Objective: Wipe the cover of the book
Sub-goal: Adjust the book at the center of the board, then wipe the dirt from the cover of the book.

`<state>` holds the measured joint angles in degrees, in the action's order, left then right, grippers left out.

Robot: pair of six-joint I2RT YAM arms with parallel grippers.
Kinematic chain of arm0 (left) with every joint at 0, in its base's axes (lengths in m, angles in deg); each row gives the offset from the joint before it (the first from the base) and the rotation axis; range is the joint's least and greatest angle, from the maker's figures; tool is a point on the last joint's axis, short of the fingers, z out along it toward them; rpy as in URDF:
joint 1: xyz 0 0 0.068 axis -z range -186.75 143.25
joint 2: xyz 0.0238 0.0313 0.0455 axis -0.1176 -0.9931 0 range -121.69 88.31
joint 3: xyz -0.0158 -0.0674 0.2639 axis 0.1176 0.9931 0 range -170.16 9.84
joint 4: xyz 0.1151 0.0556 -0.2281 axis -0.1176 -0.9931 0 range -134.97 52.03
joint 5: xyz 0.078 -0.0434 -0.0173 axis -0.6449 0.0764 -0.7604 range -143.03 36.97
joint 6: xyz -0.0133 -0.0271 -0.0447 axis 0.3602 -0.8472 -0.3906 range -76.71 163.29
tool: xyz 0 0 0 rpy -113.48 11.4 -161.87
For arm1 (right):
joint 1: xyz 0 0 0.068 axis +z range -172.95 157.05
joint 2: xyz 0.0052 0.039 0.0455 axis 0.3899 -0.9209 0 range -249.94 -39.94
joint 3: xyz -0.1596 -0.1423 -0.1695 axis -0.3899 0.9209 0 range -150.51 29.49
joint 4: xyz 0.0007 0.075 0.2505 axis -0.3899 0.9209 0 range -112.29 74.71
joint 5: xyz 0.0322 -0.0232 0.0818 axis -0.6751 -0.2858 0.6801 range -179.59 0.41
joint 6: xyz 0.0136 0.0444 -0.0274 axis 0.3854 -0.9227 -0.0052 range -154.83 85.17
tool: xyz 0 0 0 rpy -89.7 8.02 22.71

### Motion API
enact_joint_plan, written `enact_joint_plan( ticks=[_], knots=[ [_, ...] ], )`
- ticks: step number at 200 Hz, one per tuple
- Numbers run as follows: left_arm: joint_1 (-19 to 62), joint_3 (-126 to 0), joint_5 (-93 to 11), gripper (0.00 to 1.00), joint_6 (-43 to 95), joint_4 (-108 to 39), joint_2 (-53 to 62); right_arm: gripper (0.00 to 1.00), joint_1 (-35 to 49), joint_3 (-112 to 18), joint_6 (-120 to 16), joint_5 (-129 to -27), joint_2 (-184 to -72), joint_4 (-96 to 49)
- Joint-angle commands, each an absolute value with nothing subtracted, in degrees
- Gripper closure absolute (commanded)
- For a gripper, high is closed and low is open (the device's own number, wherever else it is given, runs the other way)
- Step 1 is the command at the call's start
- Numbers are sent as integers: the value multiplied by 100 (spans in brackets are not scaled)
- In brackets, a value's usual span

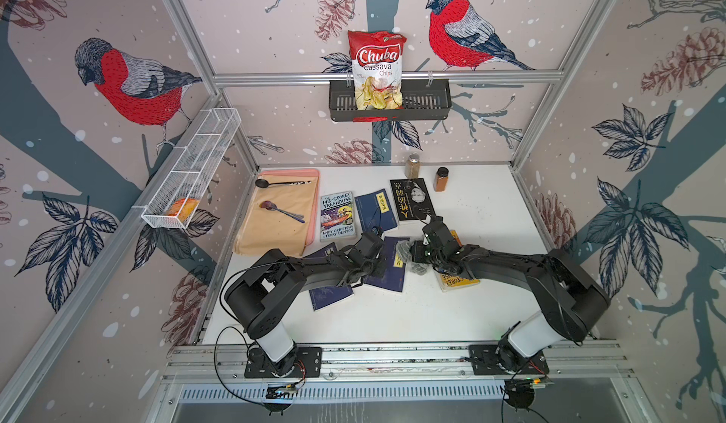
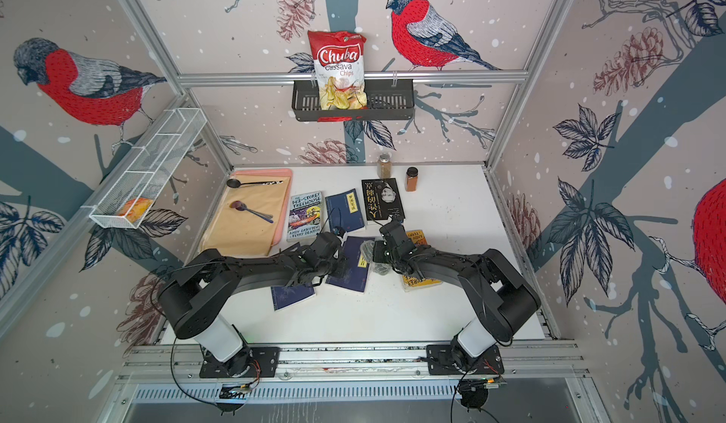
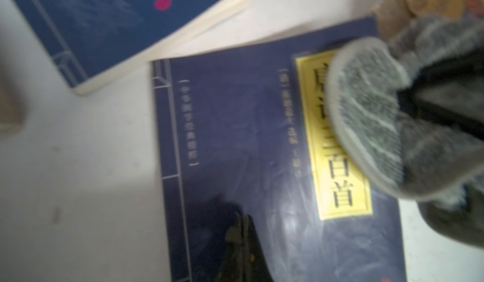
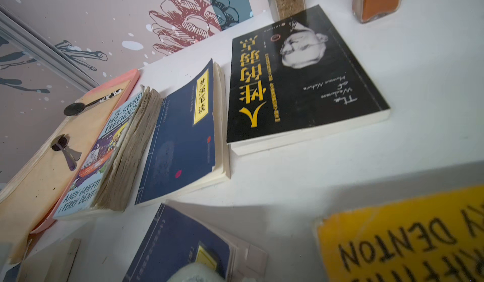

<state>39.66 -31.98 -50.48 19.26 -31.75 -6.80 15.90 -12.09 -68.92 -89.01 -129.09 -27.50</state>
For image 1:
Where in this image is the grey striped cleaning cloth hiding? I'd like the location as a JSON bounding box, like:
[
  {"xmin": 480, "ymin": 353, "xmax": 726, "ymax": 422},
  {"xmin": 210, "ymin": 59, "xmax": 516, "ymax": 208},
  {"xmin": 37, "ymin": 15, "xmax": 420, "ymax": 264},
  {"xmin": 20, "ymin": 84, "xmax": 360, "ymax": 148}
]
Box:
[{"xmin": 395, "ymin": 240, "xmax": 429, "ymax": 276}]

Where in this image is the black Chinese paperback book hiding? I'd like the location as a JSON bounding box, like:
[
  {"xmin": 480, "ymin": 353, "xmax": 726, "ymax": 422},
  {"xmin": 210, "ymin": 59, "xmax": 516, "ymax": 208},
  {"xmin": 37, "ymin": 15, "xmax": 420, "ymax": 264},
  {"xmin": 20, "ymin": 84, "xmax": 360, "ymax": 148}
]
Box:
[{"xmin": 389, "ymin": 178, "xmax": 436, "ymax": 223}]

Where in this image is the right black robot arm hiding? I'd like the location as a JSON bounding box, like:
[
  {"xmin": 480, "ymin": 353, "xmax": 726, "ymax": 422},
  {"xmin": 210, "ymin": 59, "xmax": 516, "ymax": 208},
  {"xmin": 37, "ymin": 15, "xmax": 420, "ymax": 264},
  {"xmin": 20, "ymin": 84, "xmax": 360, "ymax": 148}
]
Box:
[{"xmin": 397, "ymin": 216, "xmax": 611, "ymax": 373}]

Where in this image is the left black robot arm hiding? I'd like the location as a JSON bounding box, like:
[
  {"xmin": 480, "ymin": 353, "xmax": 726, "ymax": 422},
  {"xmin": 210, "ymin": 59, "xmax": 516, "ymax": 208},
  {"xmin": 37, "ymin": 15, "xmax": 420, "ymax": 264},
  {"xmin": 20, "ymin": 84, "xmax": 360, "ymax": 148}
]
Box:
[{"xmin": 221, "ymin": 226, "xmax": 386, "ymax": 376}]

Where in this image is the yellow treehouse paperback book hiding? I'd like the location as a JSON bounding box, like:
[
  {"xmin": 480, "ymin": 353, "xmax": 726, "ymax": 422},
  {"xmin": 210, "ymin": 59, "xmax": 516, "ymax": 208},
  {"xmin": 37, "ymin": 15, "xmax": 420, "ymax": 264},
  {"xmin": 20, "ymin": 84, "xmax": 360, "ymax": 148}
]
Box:
[{"xmin": 433, "ymin": 265, "xmax": 480, "ymax": 292}]

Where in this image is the upper navy thread-bound book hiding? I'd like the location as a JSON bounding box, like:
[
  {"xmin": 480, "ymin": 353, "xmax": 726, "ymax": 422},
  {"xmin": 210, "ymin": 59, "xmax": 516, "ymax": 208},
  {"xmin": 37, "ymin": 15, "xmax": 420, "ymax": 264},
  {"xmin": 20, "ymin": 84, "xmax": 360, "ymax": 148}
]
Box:
[{"xmin": 355, "ymin": 189, "xmax": 398, "ymax": 232}]

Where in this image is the grey treehouse paperback book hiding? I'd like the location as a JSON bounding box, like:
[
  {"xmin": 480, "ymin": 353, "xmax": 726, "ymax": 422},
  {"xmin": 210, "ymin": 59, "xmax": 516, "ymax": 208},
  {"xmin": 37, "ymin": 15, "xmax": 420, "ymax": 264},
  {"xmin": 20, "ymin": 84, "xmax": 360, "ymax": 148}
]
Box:
[{"xmin": 320, "ymin": 192, "xmax": 357, "ymax": 242}]

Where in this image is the glass jar orange spice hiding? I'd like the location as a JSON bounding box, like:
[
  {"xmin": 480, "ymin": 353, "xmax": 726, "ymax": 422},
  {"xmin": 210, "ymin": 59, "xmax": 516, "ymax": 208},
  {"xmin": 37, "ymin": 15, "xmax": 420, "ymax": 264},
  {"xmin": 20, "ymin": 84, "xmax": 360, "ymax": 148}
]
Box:
[{"xmin": 435, "ymin": 167, "xmax": 449, "ymax": 192}]

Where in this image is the glass jar brown spice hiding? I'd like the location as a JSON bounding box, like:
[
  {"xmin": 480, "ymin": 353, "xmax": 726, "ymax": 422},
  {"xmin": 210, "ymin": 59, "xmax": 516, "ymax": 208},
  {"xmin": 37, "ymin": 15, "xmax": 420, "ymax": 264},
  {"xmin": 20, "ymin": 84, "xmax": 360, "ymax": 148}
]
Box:
[{"xmin": 405, "ymin": 154, "xmax": 421, "ymax": 180}]

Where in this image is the purple spoon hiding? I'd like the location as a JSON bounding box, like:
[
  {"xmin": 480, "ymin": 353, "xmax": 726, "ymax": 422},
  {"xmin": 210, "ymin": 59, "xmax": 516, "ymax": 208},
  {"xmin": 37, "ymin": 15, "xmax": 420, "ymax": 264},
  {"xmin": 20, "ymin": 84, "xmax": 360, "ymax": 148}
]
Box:
[{"xmin": 259, "ymin": 200, "xmax": 306, "ymax": 224}]

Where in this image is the black spoon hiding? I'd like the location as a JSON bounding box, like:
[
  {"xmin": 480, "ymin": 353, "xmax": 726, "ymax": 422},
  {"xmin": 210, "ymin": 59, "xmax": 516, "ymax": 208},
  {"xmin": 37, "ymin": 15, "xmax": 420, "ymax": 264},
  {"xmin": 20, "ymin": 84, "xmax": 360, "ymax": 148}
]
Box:
[{"xmin": 254, "ymin": 178, "xmax": 312, "ymax": 189}]

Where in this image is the orange packet in shelf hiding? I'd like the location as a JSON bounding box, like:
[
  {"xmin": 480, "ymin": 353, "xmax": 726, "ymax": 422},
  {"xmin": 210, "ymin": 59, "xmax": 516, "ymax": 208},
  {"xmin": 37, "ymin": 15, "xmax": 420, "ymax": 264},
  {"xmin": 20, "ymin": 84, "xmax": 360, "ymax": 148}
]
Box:
[{"xmin": 164, "ymin": 197, "xmax": 200, "ymax": 223}]

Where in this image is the red cassava chips bag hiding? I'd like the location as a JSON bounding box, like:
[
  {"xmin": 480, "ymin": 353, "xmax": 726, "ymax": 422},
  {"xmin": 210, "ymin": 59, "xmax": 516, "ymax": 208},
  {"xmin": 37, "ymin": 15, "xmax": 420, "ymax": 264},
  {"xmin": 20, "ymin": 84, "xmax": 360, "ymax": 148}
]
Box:
[{"xmin": 348, "ymin": 31, "xmax": 406, "ymax": 111}]

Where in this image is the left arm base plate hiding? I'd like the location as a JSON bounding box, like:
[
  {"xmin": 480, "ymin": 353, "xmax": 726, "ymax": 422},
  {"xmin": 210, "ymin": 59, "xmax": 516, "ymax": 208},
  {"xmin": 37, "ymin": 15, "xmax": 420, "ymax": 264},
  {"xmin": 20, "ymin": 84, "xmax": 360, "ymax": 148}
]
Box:
[{"xmin": 244, "ymin": 345, "xmax": 323, "ymax": 379}]

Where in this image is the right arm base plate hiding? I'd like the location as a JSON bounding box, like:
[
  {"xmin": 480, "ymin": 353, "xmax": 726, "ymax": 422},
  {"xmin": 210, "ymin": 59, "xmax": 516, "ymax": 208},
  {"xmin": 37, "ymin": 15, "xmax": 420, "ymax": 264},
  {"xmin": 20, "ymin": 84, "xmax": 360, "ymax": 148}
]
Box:
[{"xmin": 466, "ymin": 344, "xmax": 549, "ymax": 376}]

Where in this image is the black wall basket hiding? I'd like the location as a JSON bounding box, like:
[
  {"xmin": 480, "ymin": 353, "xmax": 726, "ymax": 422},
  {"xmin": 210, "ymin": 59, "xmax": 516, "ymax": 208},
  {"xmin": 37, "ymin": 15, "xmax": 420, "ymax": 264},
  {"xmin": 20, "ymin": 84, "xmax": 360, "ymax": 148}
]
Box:
[{"xmin": 328, "ymin": 79, "xmax": 452, "ymax": 122}]

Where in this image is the right black cable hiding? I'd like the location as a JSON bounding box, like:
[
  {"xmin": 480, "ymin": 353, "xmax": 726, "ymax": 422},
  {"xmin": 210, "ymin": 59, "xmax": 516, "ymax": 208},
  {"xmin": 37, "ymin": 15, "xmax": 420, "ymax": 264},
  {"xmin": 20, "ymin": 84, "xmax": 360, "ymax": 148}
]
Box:
[{"xmin": 498, "ymin": 365, "xmax": 551, "ymax": 423}]

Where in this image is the black cable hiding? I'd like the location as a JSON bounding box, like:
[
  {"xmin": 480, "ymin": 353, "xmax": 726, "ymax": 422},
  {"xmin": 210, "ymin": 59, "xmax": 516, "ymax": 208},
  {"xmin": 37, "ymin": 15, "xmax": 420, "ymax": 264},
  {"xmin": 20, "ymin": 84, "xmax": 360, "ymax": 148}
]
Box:
[
  {"xmin": 498, "ymin": 365, "xmax": 551, "ymax": 423},
  {"xmin": 214, "ymin": 263, "xmax": 302, "ymax": 410}
]

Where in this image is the left black cable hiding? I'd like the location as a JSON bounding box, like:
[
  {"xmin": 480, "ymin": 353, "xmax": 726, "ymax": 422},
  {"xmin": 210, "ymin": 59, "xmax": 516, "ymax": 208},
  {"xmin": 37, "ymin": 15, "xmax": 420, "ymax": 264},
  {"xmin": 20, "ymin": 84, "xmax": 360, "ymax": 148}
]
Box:
[{"xmin": 214, "ymin": 263, "xmax": 302, "ymax": 410}]

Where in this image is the white wire wall shelf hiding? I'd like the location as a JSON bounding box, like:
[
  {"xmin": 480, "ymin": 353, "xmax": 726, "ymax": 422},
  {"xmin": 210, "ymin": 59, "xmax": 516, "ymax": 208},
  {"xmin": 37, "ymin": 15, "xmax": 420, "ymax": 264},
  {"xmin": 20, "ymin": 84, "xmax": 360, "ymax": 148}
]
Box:
[{"xmin": 142, "ymin": 107, "xmax": 241, "ymax": 229}]

